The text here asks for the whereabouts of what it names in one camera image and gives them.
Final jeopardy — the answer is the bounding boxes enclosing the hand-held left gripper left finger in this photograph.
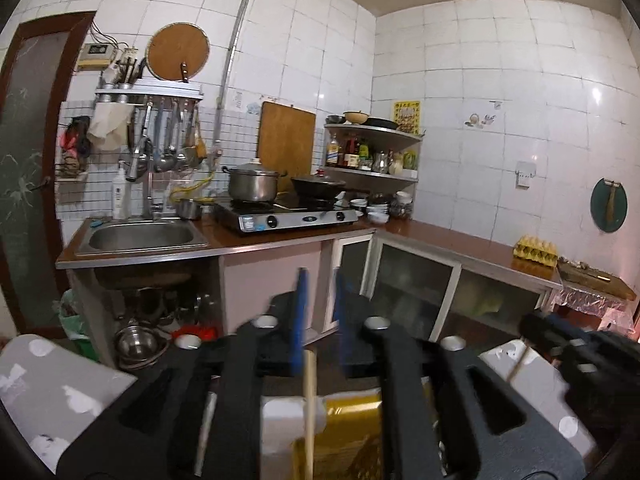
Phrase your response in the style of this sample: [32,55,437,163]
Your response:
[55,266,308,480]

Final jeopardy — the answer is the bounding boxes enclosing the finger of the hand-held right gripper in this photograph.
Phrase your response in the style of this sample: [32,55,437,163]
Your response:
[518,310,577,362]

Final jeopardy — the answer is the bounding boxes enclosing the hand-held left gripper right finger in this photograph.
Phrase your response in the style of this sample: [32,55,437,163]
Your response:
[332,269,587,480]

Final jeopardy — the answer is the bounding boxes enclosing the wooden chopstick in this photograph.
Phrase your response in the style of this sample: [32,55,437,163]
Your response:
[300,350,319,480]
[506,346,530,387]

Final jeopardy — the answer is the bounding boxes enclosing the pale chopstick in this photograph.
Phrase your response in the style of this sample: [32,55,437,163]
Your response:
[194,392,219,473]

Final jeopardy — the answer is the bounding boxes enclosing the row of hanging kitchen utensils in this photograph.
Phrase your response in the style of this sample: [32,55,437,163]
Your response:
[126,97,208,182]

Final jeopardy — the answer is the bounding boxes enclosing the clear plastic table cover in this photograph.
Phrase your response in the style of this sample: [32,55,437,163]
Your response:
[547,285,627,319]

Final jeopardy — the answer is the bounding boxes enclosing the yellow egg carton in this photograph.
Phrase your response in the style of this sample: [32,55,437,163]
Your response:
[514,234,560,266]

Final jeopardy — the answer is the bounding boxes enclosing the glass door cabinet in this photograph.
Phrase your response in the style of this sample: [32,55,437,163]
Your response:
[320,232,552,345]

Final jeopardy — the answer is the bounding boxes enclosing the gas stove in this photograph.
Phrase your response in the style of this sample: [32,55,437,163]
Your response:
[215,195,361,235]

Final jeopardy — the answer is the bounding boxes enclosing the yellow box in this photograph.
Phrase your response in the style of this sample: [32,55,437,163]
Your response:
[295,391,442,480]

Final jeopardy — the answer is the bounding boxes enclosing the group of white bowls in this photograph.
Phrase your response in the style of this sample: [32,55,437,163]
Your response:
[349,195,392,225]

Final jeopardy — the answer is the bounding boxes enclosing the brown countertop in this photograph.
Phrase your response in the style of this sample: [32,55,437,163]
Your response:
[56,214,564,292]

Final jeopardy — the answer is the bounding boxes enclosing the glass jar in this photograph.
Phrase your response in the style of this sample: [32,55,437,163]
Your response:
[390,191,415,220]

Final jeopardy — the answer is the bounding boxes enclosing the green round board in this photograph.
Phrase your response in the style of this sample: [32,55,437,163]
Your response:
[590,178,630,234]

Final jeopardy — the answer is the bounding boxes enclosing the black wok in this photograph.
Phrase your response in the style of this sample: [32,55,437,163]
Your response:
[290,172,349,201]

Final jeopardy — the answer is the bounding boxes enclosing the large steel pot with lid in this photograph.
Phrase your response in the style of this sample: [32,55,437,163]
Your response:
[221,158,281,204]

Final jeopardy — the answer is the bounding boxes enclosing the small steel pot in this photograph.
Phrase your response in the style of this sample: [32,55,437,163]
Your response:
[176,198,204,221]

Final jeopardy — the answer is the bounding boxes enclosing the row of condiment bottles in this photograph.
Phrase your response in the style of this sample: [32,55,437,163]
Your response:
[325,132,419,174]

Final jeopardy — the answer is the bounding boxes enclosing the steel sink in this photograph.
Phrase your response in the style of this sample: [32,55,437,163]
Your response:
[75,216,211,257]

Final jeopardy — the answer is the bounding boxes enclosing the rectangular wooden cutting board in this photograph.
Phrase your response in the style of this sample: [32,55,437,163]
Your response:
[256,101,318,182]

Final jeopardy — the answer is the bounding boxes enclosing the metal faucet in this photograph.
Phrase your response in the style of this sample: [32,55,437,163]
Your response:
[127,137,167,220]

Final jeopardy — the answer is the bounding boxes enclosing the white soap bottle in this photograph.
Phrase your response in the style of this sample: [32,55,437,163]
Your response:
[111,161,130,220]

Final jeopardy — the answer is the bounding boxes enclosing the green trash bag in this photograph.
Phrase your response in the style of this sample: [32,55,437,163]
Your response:
[59,289,99,362]

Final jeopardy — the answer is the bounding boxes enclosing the grey patterned tablecloth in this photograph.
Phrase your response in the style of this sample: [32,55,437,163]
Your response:
[0,334,598,473]

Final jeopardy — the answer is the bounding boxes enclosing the beige hanging cloth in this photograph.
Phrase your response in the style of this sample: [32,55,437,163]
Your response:
[89,102,132,152]

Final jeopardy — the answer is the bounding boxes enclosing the round wooden board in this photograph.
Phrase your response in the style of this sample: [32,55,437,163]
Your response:
[146,21,211,82]

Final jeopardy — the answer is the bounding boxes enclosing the brown framed glass door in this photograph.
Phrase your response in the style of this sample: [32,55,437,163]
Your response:
[0,10,98,341]

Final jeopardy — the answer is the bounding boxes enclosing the corner wall shelf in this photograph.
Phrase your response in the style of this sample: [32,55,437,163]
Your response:
[322,122,424,184]

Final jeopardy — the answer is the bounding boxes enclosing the white wall socket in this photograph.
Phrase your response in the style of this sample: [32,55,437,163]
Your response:
[515,161,537,190]

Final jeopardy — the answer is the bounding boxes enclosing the yellow hose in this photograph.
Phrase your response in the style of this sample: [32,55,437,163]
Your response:
[169,172,217,207]

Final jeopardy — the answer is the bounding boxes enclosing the yellow wall poster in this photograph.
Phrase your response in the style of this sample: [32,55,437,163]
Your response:
[390,100,422,136]

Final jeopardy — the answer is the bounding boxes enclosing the wall stickers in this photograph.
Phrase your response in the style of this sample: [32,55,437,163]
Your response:
[462,111,497,130]

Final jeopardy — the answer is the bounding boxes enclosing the metal wall rack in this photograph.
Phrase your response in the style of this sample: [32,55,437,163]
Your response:
[95,77,206,109]

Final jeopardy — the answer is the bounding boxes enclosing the metal wall pipe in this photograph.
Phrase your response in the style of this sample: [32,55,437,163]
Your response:
[212,0,264,162]

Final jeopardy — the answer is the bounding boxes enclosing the wire wall basket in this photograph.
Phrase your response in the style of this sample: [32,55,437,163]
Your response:
[55,116,94,182]

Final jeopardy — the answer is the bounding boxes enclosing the beige wall control box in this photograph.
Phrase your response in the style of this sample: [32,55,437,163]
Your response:
[76,42,119,72]

